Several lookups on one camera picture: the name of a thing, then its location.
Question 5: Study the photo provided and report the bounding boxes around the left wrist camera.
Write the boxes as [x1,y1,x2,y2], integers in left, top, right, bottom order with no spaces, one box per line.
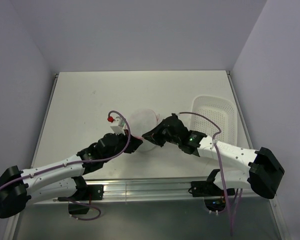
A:
[107,116,126,135]

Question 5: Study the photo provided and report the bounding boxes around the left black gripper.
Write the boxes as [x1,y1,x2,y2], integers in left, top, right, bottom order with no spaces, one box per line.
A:
[102,128,143,163]

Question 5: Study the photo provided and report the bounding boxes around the white perforated plastic basket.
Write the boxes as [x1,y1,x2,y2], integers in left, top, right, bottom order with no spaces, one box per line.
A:
[190,95,238,146]

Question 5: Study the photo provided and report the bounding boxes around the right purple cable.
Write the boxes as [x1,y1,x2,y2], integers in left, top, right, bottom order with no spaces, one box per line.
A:
[177,111,243,237]

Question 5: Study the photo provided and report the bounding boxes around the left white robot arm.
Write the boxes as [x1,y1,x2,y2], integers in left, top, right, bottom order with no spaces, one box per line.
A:
[0,133,143,219]

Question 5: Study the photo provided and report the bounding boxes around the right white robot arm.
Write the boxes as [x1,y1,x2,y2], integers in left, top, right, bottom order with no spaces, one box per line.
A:
[142,113,285,199]

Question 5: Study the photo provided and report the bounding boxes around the pink mesh laundry bag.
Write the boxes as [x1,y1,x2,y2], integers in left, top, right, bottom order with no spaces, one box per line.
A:
[127,108,160,153]

